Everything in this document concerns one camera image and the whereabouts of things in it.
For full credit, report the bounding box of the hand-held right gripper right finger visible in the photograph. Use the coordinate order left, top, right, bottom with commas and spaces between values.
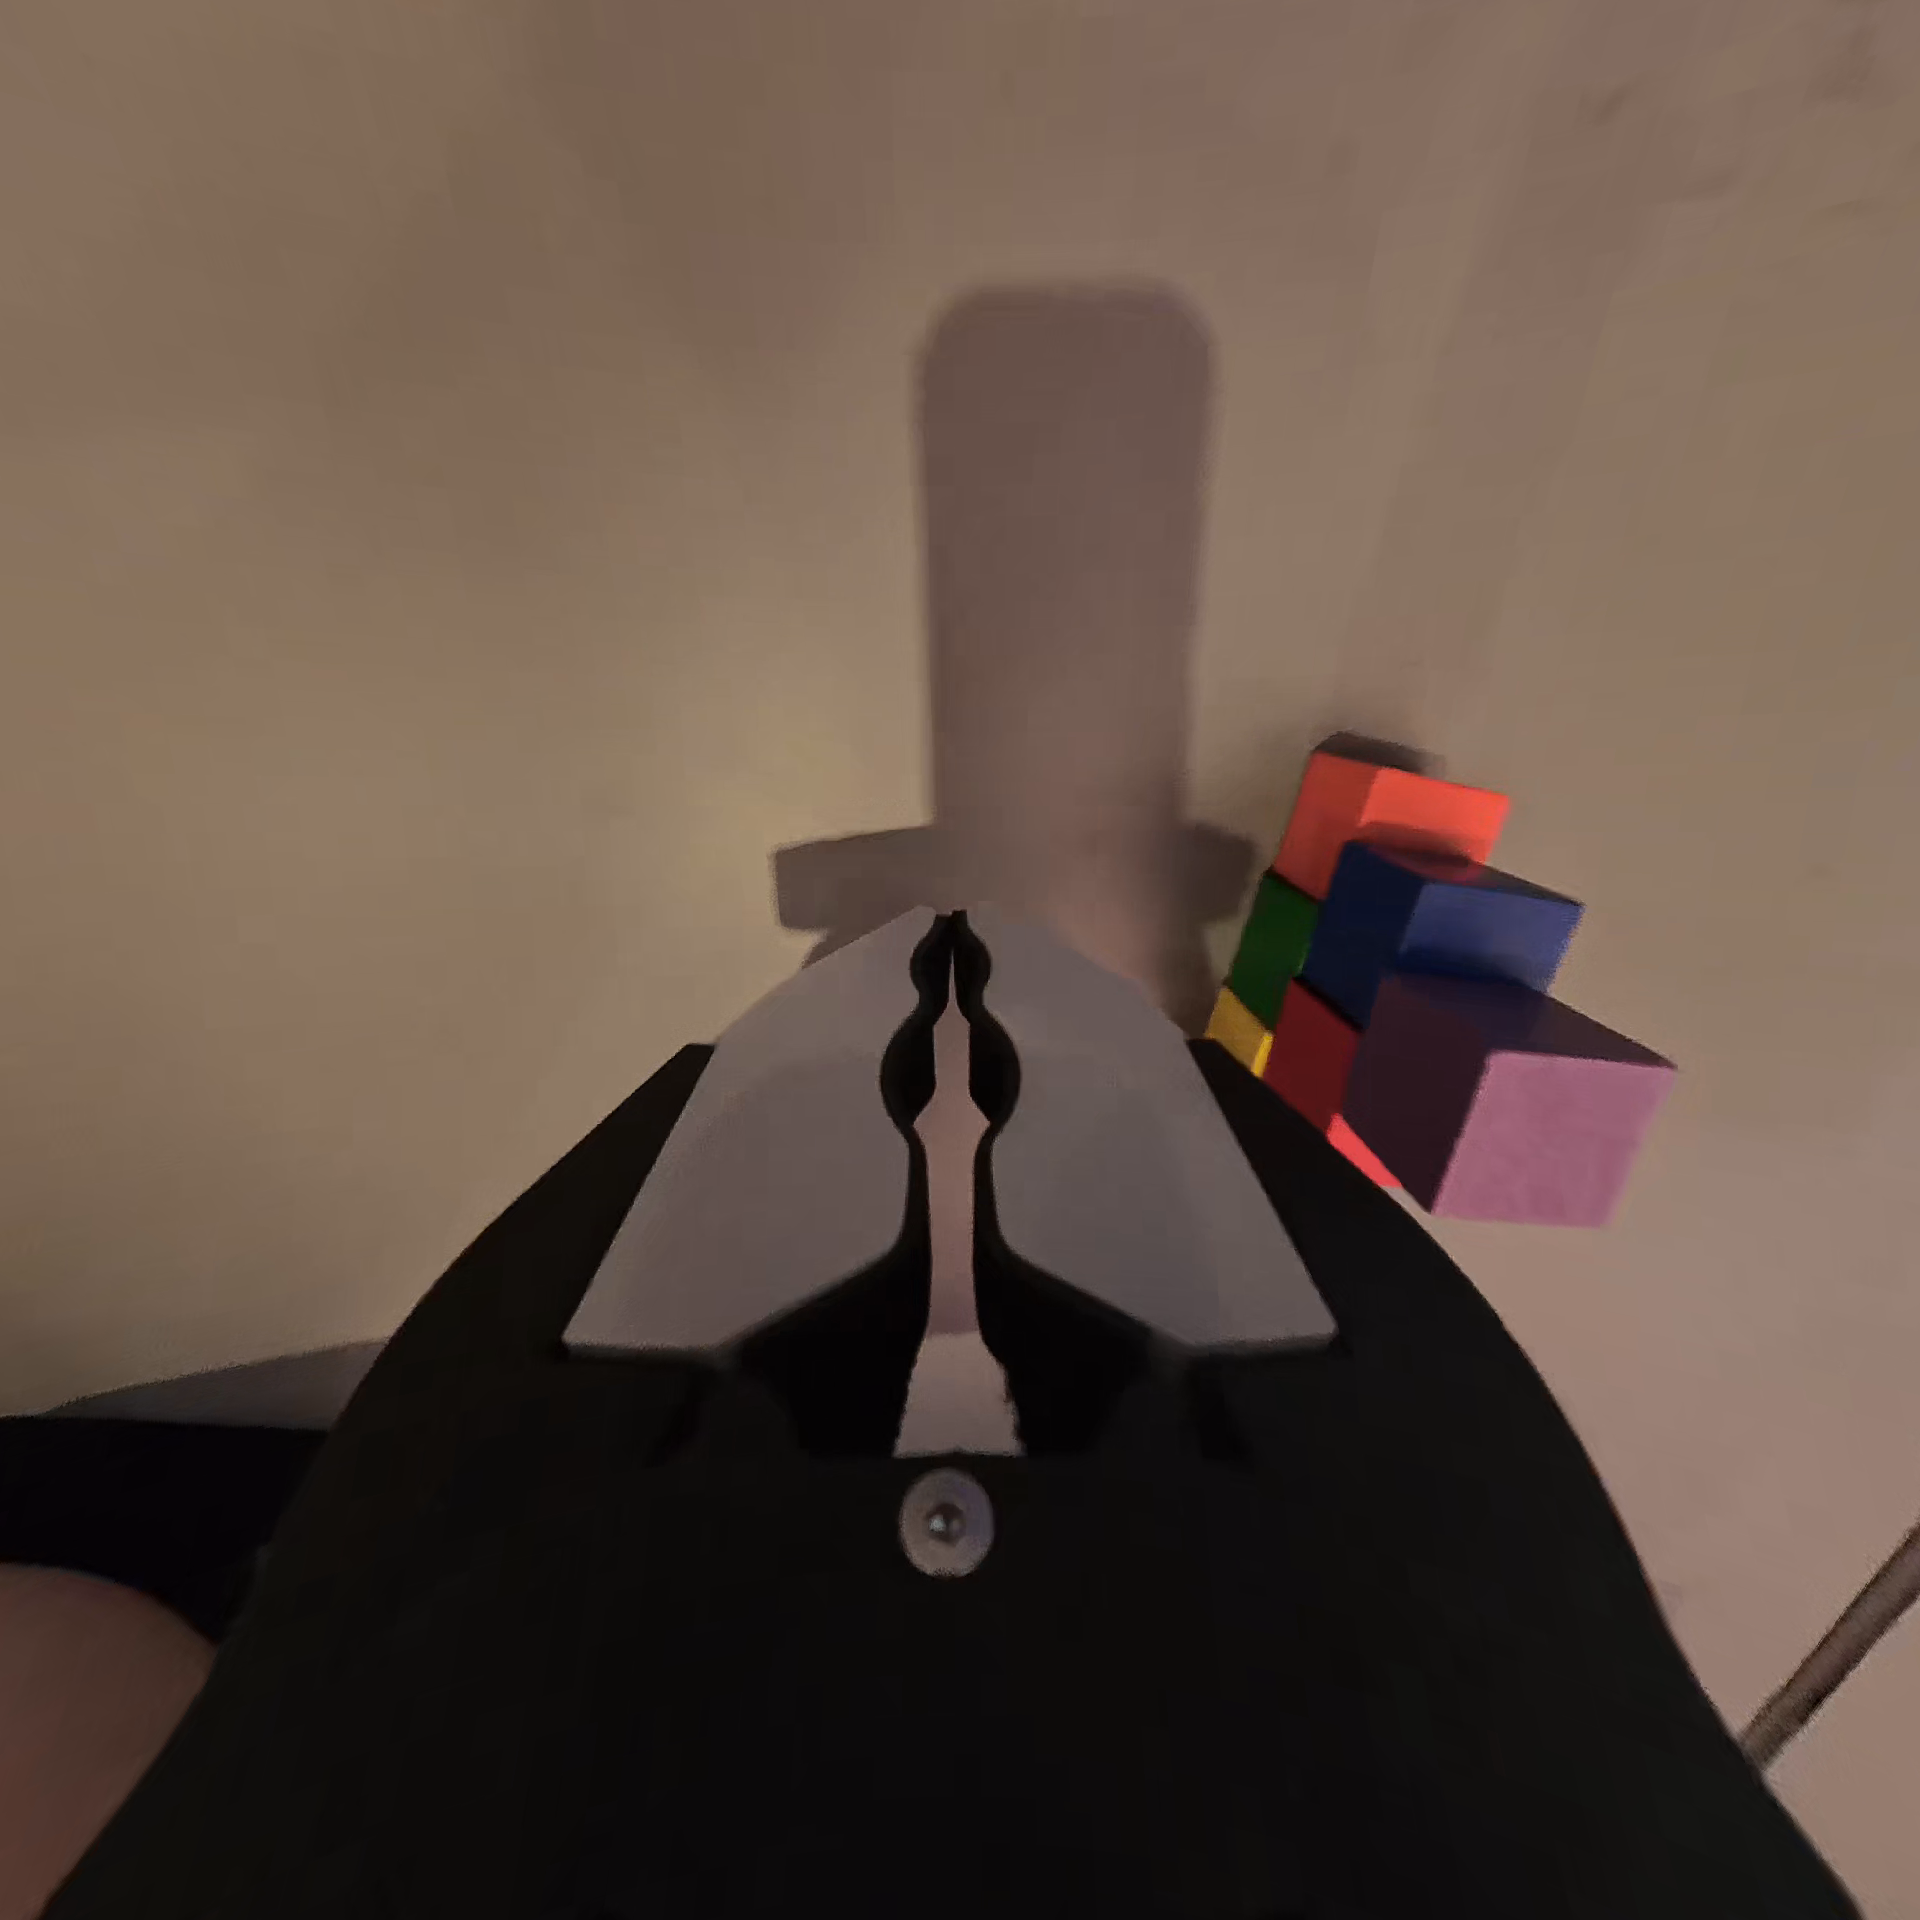
956, 909, 1339, 1452

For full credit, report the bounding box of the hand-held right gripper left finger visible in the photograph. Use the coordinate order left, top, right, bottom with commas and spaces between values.
559, 909, 958, 1452

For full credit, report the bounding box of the red wooden cube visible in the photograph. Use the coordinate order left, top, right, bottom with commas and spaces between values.
1264, 975, 1408, 1190

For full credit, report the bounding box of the dark blue wooden cube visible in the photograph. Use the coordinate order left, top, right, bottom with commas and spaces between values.
1303, 833, 1587, 1032

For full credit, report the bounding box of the orange wooden cube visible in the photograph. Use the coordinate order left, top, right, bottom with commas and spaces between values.
1270, 733, 1512, 905

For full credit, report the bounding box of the yellow wooden cube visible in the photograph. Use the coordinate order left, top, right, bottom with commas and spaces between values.
1200, 981, 1278, 1077

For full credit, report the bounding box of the purple wooden cube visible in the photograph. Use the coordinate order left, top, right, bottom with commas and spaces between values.
1336, 969, 1679, 1224

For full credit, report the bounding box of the green wooden cube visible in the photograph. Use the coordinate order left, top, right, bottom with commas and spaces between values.
1224, 869, 1326, 1024

